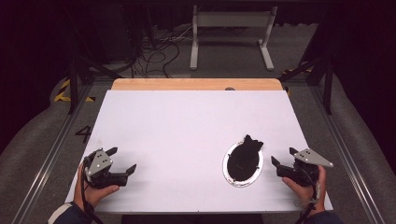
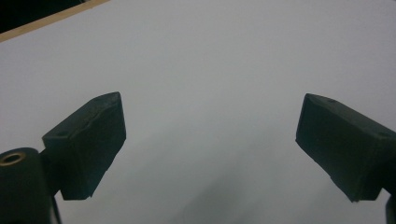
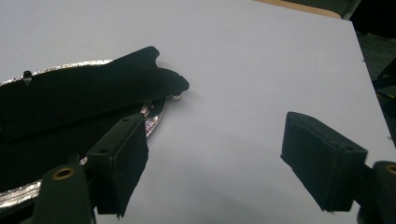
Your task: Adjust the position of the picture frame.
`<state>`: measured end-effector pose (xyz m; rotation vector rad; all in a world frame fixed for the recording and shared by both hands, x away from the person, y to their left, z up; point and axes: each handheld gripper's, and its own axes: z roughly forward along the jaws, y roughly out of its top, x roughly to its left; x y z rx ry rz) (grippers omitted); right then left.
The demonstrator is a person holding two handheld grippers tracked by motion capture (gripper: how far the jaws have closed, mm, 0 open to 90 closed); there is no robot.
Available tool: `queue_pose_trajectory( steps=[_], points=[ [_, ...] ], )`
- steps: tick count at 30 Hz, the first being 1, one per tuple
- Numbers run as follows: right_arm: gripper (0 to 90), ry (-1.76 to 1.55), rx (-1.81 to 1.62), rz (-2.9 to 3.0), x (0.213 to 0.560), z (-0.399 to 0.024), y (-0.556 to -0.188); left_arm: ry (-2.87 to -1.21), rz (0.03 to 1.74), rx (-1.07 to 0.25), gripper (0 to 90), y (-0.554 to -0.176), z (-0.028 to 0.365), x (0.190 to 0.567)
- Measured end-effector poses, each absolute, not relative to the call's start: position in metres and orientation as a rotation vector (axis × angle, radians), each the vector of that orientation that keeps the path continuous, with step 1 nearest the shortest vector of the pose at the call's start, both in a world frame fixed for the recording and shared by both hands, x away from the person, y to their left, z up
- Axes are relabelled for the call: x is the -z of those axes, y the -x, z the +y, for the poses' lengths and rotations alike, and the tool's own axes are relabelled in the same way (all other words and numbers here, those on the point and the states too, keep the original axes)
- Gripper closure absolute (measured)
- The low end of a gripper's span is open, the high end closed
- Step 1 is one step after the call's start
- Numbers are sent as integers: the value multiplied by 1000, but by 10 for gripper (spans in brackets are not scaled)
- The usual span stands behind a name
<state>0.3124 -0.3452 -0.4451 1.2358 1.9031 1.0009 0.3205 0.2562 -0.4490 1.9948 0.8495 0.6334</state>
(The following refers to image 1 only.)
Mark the person's left hand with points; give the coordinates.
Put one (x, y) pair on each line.
(93, 194)

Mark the wooden table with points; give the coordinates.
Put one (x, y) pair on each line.
(193, 84)

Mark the white table board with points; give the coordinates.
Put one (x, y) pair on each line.
(186, 124)

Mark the white metal stand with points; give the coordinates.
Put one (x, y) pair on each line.
(232, 19)

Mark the oval silver photo frame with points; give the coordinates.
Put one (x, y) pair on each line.
(243, 161)

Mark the black metal stand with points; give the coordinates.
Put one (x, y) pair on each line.
(73, 84)
(327, 87)

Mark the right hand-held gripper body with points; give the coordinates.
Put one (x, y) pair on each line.
(308, 158)

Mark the small dark table knob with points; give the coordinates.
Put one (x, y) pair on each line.
(229, 89)

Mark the aluminium floor rail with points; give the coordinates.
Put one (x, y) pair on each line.
(53, 155)
(345, 155)

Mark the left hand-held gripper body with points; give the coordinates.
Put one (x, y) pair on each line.
(99, 163)

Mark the person's right hand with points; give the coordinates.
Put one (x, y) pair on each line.
(303, 193)

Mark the yellow black floor tape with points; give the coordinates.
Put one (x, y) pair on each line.
(62, 93)

